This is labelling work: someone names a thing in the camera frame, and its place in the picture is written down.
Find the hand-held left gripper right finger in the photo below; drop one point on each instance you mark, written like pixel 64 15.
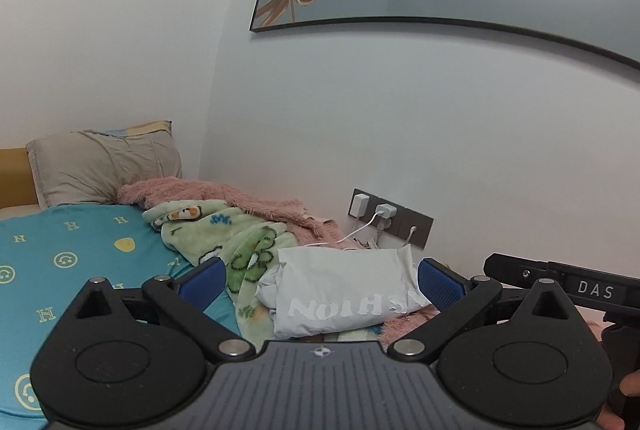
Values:
pixel 440 282

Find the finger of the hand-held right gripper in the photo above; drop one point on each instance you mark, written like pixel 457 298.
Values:
pixel 515 270

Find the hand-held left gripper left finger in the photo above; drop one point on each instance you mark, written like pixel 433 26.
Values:
pixel 202 282

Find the white t-shirt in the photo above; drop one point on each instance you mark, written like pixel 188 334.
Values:
pixel 345 280

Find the person's right hand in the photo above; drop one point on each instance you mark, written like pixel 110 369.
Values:
pixel 632 385

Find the green cartoon blanket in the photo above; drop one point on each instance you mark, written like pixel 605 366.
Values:
pixel 250 240

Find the white charger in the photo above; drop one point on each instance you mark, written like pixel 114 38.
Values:
pixel 385 212
pixel 359 205

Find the pink fluffy blanket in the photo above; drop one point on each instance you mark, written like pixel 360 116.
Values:
pixel 200 190

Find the teal printed bed sheet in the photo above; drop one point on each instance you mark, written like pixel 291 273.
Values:
pixel 75 235

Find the grey pillow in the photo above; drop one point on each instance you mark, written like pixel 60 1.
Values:
pixel 100 165

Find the yellow blue pillow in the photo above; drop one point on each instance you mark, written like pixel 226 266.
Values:
pixel 145 127

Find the yellow headboard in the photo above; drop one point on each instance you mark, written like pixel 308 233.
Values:
pixel 17 180

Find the grey wall socket panel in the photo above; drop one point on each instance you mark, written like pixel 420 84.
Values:
pixel 407 220

